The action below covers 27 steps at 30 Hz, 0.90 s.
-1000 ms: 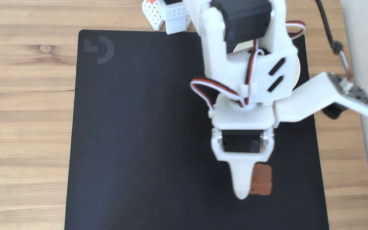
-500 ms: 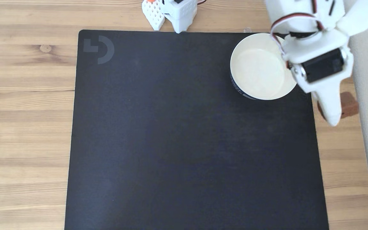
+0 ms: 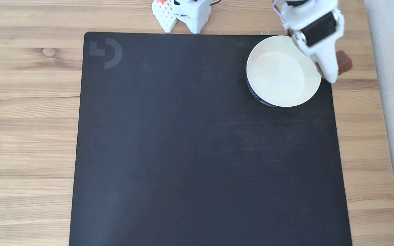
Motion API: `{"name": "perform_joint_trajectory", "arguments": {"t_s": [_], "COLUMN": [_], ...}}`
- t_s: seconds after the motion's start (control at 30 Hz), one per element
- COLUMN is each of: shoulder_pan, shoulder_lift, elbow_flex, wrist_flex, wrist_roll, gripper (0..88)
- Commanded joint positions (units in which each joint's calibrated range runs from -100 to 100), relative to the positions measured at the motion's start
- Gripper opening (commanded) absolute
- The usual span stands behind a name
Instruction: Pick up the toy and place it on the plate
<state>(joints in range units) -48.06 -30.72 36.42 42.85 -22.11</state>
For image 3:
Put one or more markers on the small clear plastic clip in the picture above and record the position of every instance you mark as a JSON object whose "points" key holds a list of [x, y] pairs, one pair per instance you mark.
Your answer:
{"points": [[264, 32]]}

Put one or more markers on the white round bowl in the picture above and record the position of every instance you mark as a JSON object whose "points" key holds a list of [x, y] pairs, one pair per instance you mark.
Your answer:
{"points": [[279, 75]]}

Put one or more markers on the black desk mat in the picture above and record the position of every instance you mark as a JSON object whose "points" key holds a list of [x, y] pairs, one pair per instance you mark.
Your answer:
{"points": [[217, 153]]}

